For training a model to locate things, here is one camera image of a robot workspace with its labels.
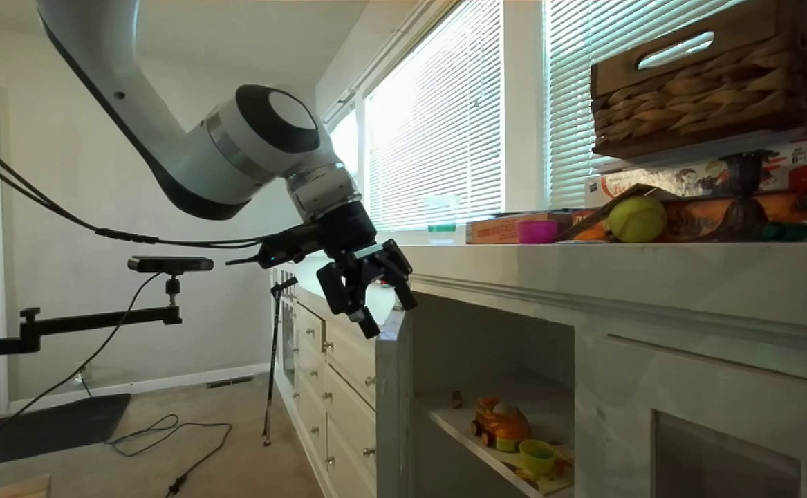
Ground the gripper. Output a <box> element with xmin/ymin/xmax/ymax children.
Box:
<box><xmin>316</xmin><ymin>201</ymin><xmax>419</xmax><ymax>340</ymax></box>

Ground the white cabinet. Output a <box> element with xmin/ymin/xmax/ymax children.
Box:
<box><xmin>271</xmin><ymin>242</ymin><xmax>807</xmax><ymax>498</ymax></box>

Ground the white glass cabinet door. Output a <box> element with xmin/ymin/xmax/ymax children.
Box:
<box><xmin>575</xmin><ymin>332</ymin><xmax>807</xmax><ymax>498</ymax></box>

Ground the white drawer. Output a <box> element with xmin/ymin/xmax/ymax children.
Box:
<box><xmin>294</xmin><ymin>303</ymin><xmax>326</xmax><ymax>355</ymax></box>
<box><xmin>324</xmin><ymin>365</ymin><xmax>378</xmax><ymax>479</ymax></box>
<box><xmin>324</xmin><ymin>317</ymin><xmax>378</xmax><ymax>410</ymax></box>

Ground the clear cup with green band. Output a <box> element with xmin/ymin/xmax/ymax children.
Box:
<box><xmin>425</xmin><ymin>194</ymin><xmax>460</xmax><ymax>245</ymax></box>

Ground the orange flat box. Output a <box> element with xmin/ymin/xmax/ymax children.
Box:
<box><xmin>465</xmin><ymin>212</ymin><xmax>578</xmax><ymax>245</ymax></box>

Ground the window with white blinds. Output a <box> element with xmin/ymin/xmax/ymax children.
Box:
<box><xmin>364</xmin><ymin>0</ymin><xmax>505</xmax><ymax>232</ymax></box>
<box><xmin>544</xmin><ymin>0</ymin><xmax>807</xmax><ymax>210</ymax></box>

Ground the pink cup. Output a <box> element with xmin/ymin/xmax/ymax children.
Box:
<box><xmin>517</xmin><ymin>219</ymin><xmax>560</xmax><ymax>245</ymax></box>

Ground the orange toy car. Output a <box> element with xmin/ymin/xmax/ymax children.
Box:
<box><xmin>470</xmin><ymin>396</ymin><xmax>532</xmax><ymax>453</ymax></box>

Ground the green toy cup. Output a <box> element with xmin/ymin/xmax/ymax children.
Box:
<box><xmin>519</xmin><ymin>439</ymin><xmax>558</xmax><ymax>476</ymax></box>

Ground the tennis ball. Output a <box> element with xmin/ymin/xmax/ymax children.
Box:
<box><xmin>608</xmin><ymin>196</ymin><xmax>668</xmax><ymax>243</ymax></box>

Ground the stack of board game boxes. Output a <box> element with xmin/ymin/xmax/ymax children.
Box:
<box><xmin>569</xmin><ymin>133</ymin><xmax>807</xmax><ymax>243</ymax></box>

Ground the dark figurine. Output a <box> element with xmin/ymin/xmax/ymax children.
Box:
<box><xmin>716</xmin><ymin>150</ymin><xmax>779</xmax><ymax>242</ymax></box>

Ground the wicker basket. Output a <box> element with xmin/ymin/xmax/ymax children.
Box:
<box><xmin>589</xmin><ymin>0</ymin><xmax>807</xmax><ymax>164</ymax></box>

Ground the green marker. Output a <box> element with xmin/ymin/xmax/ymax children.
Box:
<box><xmin>761</xmin><ymin>221</ymin><xmax>807</xmax><ymax>242</ymax></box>

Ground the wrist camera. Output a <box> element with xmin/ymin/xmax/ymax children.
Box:
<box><xmin>226</xmin><ymin>224</ymin><xmax>324</xmax><ymax>270</ymax></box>

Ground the camera on mount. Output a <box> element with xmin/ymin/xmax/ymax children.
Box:
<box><xmin>0</xmin><ymin>255</ymin><xmax>215</xmax><ymax>360</ymax></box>

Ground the black cable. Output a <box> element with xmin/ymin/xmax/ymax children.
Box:
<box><xmin>105</xmin><ymin>413</ymin><xmax>233</xmax><ymax>498</ymax></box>
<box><xmin>0</xmin><ymin>272</ymin><xmax>163</xmax><ymax>459</ymax></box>

